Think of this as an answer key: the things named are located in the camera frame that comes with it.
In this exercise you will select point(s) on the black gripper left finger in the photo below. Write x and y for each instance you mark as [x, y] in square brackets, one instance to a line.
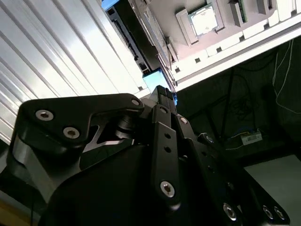
[70, 110]

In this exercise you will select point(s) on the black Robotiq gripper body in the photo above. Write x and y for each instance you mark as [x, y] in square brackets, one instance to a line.
[113, 193]

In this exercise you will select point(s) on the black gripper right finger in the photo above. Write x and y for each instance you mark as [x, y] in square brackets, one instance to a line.
[211, 169]

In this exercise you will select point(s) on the hard disk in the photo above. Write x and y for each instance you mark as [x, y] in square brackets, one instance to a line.
[154, 80]

